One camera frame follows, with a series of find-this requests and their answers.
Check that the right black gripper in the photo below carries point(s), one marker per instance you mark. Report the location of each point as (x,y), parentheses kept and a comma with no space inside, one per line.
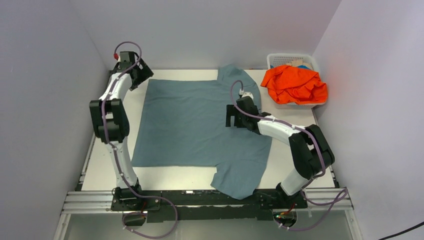
(232,111)

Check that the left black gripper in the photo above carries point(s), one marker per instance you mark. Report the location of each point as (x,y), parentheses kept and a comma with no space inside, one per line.
(146,73)

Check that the grey-blue t shirt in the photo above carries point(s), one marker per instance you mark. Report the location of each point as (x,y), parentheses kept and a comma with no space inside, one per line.
(183,123)

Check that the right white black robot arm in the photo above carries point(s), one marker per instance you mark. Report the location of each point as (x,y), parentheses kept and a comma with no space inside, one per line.
(310,151)

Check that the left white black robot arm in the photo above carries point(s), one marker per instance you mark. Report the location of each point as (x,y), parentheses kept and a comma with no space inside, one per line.
(111,124)

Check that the orange t shirt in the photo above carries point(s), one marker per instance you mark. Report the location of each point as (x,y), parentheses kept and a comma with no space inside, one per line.
(290,84)

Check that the white plastic laundry basket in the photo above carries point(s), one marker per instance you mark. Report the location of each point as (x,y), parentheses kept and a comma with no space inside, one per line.
(279,59)

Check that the tan item in basket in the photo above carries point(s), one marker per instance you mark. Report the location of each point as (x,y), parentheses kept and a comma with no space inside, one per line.
(298,62)

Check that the blue garment in basket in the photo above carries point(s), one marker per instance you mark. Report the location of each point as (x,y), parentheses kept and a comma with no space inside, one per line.
(304,67)

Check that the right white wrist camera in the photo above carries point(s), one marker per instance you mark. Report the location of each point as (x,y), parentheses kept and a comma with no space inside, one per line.
(243,94)

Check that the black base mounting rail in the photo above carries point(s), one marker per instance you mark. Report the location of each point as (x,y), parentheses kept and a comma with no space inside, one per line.
(172,212)

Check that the aluminium frame rail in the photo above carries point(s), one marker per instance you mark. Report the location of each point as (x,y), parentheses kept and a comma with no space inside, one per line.
(98,202)

